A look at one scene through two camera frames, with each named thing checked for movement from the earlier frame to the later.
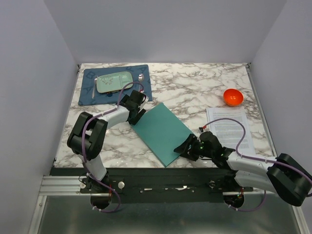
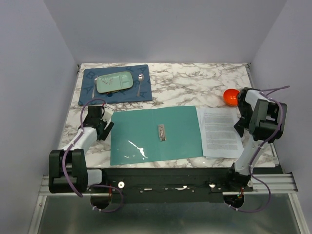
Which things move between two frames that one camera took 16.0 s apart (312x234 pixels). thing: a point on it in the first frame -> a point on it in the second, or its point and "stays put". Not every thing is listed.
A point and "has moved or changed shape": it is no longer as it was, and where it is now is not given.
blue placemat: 140,73 stays put
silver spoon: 141,79 stays put
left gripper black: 134,121 -> 107,130
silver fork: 93,90 stays put
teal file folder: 162,131 has moved or changed shape
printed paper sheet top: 229,132 has moved or changed shape
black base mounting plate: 163,185 stays put
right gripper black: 183,147 -> 240,126
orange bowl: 233,97 stays put
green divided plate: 114,82 stays put
